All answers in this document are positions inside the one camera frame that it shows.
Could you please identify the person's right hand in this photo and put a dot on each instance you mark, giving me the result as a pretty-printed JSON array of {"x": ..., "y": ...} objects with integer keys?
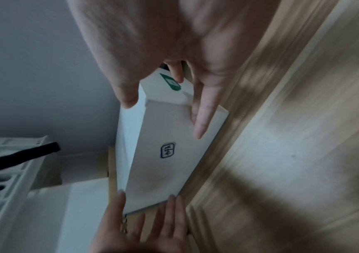
[{"x": 167, "y": 32}]

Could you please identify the person's left hand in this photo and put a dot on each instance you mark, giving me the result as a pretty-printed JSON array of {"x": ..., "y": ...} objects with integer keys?
[{"x": 154, "y": 237}]

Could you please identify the white cardboard box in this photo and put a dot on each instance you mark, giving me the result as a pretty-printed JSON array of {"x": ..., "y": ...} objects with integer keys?
[{"x": 164, "y": 158}]

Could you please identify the white flat panel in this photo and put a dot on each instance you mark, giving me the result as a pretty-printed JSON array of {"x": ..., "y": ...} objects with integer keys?
[{"x": 82, "y": 212}]

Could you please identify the white slatted plastic basket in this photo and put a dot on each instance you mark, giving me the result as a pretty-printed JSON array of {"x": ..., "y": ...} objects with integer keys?
[{"x": 4, "y": 197}]

